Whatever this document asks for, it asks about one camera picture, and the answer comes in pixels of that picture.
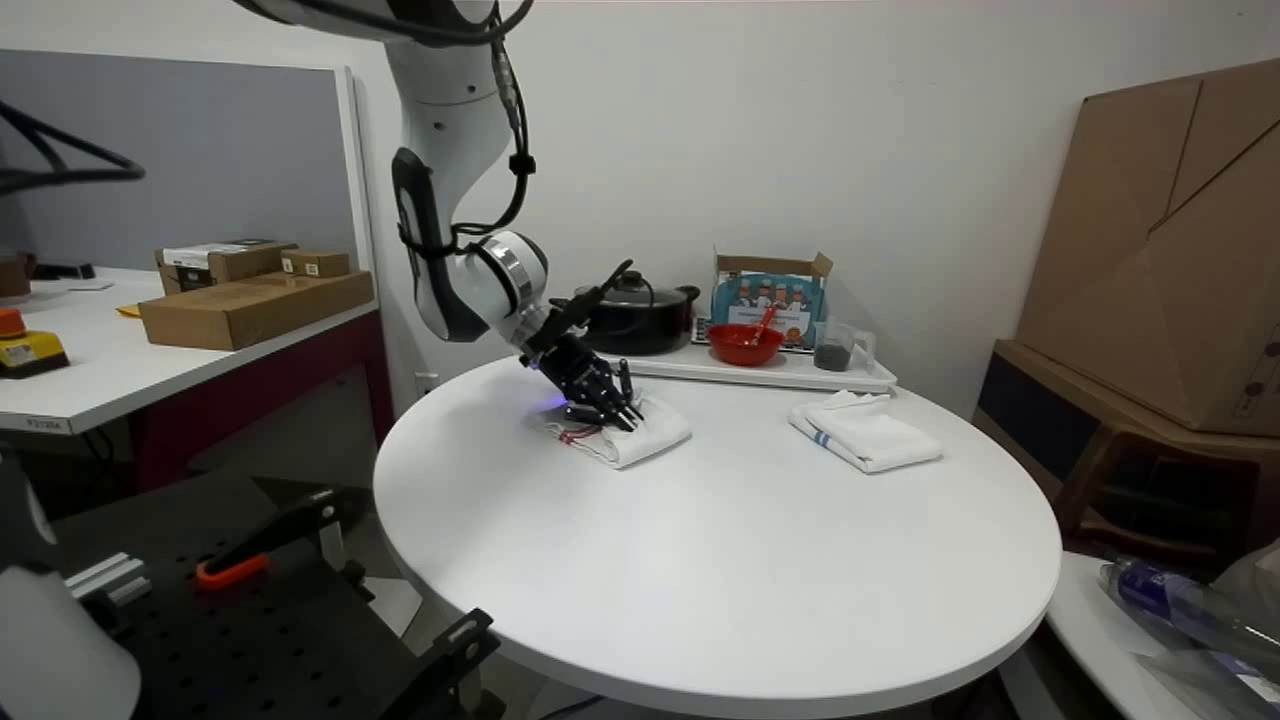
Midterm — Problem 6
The yellow and black device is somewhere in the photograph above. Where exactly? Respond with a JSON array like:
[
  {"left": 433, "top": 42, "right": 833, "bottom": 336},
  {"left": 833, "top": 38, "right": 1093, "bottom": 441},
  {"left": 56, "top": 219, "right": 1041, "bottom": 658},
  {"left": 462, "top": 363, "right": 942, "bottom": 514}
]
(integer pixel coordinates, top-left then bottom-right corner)
[{"left": 0, "top": 307, "right": 74, "bottom": 386}]

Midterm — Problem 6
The black toggle clamp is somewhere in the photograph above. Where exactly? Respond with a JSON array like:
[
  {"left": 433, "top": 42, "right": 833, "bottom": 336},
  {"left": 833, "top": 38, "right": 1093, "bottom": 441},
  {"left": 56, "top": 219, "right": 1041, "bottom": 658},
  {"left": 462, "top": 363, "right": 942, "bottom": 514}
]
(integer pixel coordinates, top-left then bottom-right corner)
[{"left": 397, "top": 603, "right": 508, "bottom": 720}]

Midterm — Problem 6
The black cooking pot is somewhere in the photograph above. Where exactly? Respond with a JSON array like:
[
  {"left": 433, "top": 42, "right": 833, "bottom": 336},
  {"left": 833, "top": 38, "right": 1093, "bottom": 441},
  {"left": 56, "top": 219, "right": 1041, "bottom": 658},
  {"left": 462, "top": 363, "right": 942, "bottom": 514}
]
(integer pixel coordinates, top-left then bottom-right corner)
[{"left": 580, "top": 269, "right": 703, "bottom": 362}]

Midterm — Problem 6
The red plastic spoon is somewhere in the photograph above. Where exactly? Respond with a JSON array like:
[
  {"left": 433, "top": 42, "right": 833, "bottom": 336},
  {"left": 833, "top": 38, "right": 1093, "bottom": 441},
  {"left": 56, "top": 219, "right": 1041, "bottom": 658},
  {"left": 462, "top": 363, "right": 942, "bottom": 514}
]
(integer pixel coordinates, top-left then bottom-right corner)
[{"left": 742, "top": 296, "right": 787, "bottom": 355}]

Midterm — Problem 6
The large brown cardboard box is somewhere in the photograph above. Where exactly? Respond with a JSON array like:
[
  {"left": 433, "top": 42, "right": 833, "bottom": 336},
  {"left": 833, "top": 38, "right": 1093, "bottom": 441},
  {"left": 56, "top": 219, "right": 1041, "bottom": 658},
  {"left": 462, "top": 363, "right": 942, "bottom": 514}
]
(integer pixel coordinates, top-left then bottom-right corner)
[{"left": 1012, "top": 58, "right": 1280, "bottom": 441}]

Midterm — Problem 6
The brown wooden stand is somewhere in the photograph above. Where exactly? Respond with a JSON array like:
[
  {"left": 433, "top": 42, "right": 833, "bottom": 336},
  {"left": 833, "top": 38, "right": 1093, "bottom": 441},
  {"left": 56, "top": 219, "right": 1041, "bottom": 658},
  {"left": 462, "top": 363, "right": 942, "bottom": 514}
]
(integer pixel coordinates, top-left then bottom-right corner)
[{"left": 966, "top": 336, "right": 1280, "bottom": 581}]

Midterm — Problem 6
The flat wooden box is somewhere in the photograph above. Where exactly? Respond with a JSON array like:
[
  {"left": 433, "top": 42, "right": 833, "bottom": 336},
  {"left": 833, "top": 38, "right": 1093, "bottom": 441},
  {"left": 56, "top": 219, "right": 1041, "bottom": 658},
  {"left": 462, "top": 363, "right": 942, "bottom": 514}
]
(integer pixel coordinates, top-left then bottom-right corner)
[{"left": 131, "top": 269, "right": 380, "bottom": 355}]

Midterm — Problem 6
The grey partition panel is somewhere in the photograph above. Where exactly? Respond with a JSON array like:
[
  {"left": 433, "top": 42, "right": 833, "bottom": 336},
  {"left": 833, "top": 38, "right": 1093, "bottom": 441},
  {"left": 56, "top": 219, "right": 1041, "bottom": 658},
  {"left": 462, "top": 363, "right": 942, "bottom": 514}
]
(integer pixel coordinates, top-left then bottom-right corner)
[{"left": 0, "top": 50, "right": 368, "bottom": 279}]

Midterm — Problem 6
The thick black cable bundle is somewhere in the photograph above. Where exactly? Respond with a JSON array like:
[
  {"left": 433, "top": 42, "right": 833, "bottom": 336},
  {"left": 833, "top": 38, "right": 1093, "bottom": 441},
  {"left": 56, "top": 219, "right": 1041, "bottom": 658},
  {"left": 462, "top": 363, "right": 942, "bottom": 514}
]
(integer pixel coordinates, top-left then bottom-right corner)
[{"left": 0, "top": 98, "right": 147, "bottom": 205}]

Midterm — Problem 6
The red and white towel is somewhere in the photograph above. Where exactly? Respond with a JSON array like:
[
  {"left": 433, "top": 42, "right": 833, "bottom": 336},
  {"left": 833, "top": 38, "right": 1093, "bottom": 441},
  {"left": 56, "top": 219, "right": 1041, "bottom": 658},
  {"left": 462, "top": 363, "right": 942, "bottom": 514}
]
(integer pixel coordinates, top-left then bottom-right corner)
[{"left": 543, "top": 393, "right": 698, "bottom": 477}]

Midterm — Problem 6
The small open cardboard box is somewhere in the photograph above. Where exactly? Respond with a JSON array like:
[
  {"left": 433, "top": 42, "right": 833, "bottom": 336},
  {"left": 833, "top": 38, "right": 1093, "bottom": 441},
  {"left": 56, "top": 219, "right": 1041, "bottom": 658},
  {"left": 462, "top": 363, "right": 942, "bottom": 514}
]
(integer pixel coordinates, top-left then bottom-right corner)
[{"left": 150, "top": 236, "right": 300, "bottom": 299}]

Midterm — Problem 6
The silver aluminium profile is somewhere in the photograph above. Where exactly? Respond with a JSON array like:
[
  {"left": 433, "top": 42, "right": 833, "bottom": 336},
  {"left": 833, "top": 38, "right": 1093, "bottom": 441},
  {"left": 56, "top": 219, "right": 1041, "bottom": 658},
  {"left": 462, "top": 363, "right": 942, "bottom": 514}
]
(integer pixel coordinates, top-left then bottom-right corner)
[{"left": 59, "top": 550, "right": 156, "bottom": 603}]

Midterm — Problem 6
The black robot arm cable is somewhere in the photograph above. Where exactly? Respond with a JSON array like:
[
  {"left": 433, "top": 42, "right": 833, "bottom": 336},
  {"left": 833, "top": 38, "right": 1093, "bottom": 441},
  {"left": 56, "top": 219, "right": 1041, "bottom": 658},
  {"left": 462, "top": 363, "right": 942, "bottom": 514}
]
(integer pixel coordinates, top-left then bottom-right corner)
[{"left": 442, "top": 0, "right": 540, "bottom": 246}]

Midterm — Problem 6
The white rounded robot base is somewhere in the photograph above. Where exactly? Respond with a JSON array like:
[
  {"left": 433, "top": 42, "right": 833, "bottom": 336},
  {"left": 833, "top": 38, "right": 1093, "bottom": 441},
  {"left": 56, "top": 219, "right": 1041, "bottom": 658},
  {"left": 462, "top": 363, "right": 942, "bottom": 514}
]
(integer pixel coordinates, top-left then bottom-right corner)
[{"left": 0, "top": 448, "right": 147, "bottom": 720}]

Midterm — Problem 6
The blue striped white folded towel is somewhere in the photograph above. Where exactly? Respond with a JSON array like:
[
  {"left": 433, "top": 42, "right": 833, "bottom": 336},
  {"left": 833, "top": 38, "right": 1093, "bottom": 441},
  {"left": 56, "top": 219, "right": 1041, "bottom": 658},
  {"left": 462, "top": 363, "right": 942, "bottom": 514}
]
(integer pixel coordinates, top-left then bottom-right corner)
[{"left": 783, "top": 390, "right": 946, "bottom": 481}]

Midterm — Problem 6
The clear plastic bag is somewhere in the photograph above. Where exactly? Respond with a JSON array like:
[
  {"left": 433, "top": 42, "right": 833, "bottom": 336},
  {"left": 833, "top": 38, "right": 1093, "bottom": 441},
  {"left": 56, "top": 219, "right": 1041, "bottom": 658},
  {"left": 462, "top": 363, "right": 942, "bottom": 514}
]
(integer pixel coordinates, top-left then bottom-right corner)
[{"left": 1100, "top": 550, "right": 1280, "bottom": 710}]

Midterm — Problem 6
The white desk with maroon frame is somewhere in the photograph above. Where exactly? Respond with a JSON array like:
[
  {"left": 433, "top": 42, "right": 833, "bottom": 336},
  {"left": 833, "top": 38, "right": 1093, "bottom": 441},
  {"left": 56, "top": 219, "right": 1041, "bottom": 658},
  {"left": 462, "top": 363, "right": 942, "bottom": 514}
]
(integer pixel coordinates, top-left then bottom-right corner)
[{"left": 0, "top": 264, "right": 401, "bottom": 496}]

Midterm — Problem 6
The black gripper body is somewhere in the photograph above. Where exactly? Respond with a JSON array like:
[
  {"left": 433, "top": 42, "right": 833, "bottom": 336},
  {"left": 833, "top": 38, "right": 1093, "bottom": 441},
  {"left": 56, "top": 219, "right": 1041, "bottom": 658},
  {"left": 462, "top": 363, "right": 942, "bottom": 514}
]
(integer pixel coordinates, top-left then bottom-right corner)
[{"left": 517, "top": 318, "right": 622, "bottom": 409}]

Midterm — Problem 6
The white board panel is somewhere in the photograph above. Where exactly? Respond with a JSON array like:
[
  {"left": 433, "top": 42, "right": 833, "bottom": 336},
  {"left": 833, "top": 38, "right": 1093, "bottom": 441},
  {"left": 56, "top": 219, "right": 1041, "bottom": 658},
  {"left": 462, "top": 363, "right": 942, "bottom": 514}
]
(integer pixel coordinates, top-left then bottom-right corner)
[{"left": 1045, "top": 550, "right": 1280, "bottom": 720}]

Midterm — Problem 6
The red bowl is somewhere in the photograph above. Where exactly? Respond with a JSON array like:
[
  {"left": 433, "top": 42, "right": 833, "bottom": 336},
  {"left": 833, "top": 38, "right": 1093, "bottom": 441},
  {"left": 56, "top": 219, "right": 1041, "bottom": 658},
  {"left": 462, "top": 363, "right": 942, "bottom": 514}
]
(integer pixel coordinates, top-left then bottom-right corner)
[{"left": 703, "top": 322, "right": 792, "bottom": 372}]

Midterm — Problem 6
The black breadboard table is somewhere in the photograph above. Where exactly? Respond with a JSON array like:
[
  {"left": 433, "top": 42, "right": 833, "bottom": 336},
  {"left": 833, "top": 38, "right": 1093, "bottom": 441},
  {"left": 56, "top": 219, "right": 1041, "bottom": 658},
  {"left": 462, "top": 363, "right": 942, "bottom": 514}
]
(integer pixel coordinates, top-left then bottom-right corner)
[{"left": 46, "top": 461, "right": 508, "bottom": 720}]

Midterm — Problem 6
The black clamp with orange handle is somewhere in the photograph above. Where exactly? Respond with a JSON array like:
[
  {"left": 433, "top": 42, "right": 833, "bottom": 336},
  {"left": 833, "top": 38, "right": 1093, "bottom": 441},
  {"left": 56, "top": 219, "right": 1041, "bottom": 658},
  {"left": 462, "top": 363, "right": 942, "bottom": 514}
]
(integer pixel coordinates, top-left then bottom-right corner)
[{"left": 188, "top": 486, "right": 370, "bottom": 599}]

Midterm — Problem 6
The small brown cardboard box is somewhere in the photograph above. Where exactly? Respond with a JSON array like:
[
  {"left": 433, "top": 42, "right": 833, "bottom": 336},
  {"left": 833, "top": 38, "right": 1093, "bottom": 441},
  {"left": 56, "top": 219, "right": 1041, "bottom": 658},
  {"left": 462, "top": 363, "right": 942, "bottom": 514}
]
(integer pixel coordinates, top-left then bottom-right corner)
[{"left": 274, "top": 246, "right": 361, "bottom": 286}]

